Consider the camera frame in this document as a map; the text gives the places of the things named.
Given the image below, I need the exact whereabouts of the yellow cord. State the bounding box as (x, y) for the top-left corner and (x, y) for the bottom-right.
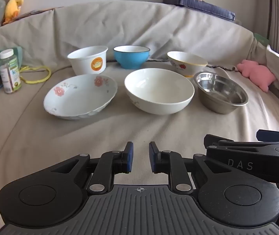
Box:
(19, 65), (52, 84)

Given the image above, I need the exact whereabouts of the yellow duck plush toy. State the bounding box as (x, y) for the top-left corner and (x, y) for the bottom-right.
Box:
(2, 0), (24, 25)

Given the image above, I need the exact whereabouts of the pink plush toy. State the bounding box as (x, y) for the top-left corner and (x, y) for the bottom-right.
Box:
(236, 59), (276, 93)

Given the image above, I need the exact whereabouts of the large white bowl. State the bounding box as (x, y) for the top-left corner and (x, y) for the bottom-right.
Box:
(124, 68), (195, 115)

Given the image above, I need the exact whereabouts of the blue striped box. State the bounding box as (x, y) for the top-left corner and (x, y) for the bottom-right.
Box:
(163, 0), (236, 21)

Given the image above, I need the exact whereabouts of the stainless steel bowl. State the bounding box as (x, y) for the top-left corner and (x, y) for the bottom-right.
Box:
(194, 71), (249, 114)

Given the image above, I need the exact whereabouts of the clear supplement bottle white cap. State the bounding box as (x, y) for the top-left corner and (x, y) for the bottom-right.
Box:
(0, 49), (22, 94)

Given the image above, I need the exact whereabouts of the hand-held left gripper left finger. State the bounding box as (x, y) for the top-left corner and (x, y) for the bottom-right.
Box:
(49, 141), (134, 194)

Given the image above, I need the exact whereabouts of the green packet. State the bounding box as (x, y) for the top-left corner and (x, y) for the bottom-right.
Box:
(253, 33), (269, 46)

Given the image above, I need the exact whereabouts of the white bowl with yellow rim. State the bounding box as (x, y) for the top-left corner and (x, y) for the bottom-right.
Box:
(167, 51), (208, 78)

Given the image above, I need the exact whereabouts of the grey blanket with stitched edge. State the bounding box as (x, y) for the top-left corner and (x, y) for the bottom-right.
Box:
(0, 0), (255, 79)

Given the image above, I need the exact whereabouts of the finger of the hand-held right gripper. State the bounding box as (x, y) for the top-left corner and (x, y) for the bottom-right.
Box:
(204, 134), (279, 150)

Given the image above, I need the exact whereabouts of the white floral plate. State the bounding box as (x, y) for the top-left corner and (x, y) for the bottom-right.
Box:
(43, 74), (118, 120)

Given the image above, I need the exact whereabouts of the white bowl with orange label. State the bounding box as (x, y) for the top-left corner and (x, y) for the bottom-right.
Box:
(67, 46), (108, 75)

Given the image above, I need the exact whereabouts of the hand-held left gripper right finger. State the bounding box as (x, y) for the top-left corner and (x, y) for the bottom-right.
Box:
(149, 141), (231, 193)

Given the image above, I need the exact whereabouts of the blue bowl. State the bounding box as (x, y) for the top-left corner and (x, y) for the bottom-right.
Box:
(113, 45), (151, 70)

